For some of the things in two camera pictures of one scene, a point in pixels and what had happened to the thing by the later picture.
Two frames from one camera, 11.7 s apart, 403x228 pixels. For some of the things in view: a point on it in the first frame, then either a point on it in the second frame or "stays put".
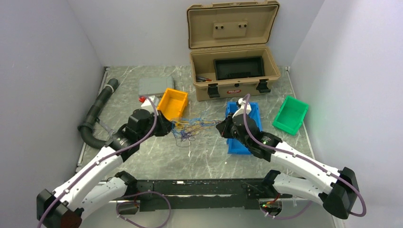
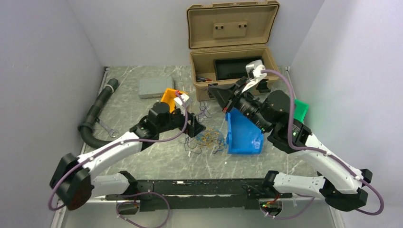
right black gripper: [226, 128] to [232, 98]
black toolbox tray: [235, 68] stays put
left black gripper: [164, 127] to [191, 122]
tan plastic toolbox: [237, 29] stays put
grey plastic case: [155, 85] stays put
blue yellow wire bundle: [184, 129] to [213, 137]
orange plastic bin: [172, 103] stays put
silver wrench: [111, 131] stays put
